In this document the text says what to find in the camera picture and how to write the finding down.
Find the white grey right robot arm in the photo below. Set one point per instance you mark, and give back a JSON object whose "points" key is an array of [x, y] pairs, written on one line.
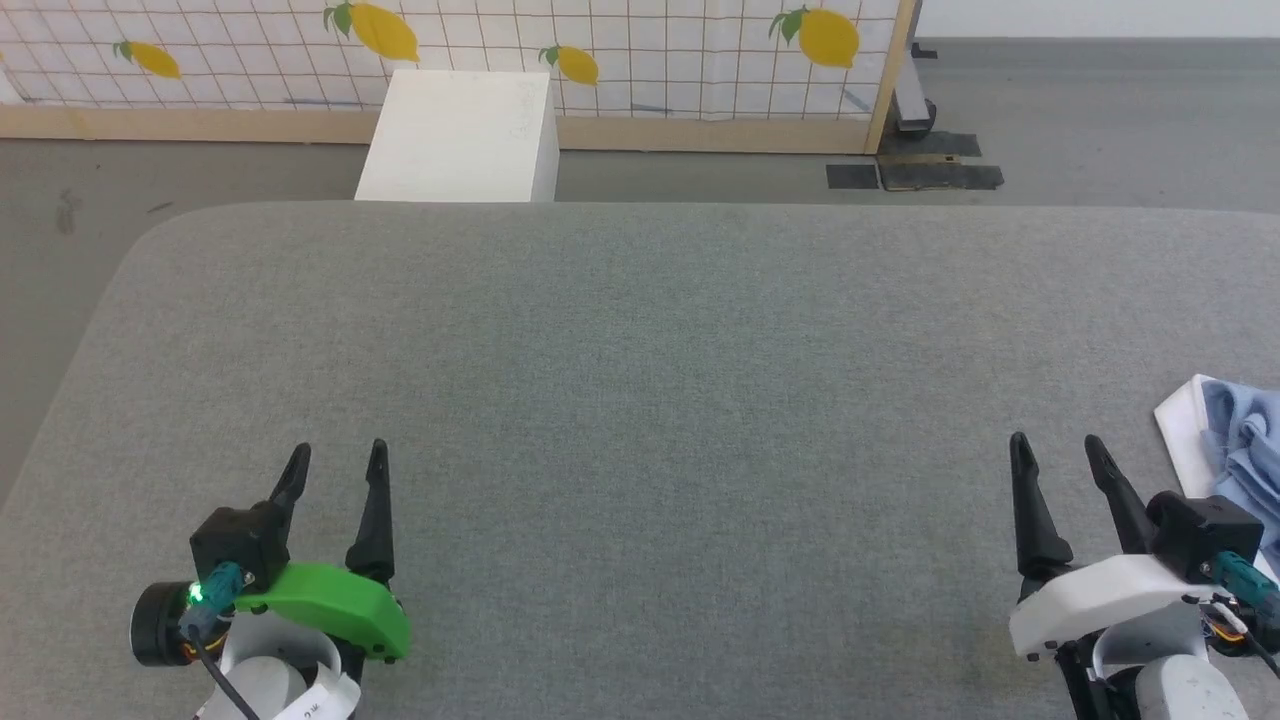
{"points": [[1170, 690]]}

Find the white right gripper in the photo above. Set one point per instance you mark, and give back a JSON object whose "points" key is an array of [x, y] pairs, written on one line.
{"points": [[1100, 600]]}

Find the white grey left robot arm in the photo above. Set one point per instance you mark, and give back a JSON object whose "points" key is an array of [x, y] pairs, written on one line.
{"points": [[260, 680]]}

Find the grey fabric padded surface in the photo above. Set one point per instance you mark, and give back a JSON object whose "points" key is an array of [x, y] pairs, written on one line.
{"points": [[650, 420]]}

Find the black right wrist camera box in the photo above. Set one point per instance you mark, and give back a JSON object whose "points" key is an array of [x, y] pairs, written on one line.
{"points": [[1205, 530]]}

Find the light blue t-shirt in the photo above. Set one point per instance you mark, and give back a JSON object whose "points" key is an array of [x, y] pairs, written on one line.
{"points": [[1245, 440]]}

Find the grey metal partition foot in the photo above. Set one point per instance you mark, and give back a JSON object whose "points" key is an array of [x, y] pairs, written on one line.
{"points": [[912, 100]]}

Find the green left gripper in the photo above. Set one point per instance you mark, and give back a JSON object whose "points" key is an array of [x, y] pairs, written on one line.
{"points": [[340, 600]]}

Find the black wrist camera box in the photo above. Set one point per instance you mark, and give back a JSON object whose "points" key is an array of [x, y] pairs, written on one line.
{"points": [[1205, 530], [240, 540]]}

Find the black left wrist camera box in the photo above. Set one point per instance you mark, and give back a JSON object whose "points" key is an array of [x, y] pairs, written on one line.
{"points": [[240, 540]]}

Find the white box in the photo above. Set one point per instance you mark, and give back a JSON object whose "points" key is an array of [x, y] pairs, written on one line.
{"points": [[460, 140]]}

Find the lemon print partition panel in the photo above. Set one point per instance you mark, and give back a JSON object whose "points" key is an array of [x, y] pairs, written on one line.
{"points": [[450, 100]]}

